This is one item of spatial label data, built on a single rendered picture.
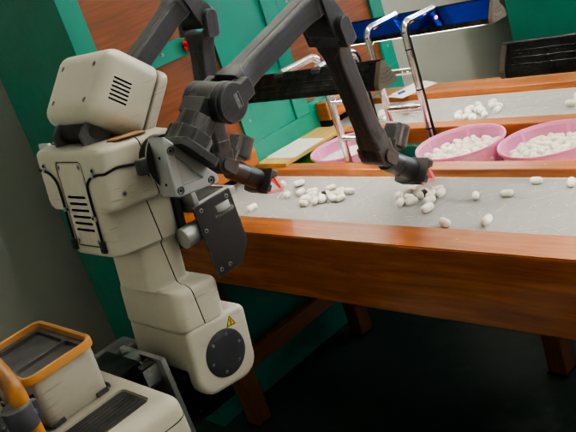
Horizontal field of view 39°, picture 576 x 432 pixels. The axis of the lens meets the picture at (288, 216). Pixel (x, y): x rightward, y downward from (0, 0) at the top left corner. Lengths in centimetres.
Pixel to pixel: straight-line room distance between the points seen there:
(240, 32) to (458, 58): 250
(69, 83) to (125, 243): 33
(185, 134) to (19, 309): 191
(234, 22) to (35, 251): 119
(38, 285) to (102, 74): 183
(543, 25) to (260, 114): 246
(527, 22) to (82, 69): 366
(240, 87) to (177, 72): 112
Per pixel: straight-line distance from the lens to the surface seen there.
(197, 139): 147
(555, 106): 262
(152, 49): 198
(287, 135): 291
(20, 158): 324
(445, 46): 501
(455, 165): 225
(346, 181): 244
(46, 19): 252
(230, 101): 151
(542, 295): 170
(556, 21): 489
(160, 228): 164
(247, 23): 284
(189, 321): 166
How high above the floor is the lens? 151
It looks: 19 degrees down
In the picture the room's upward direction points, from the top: 19 degrees counter-clockwise
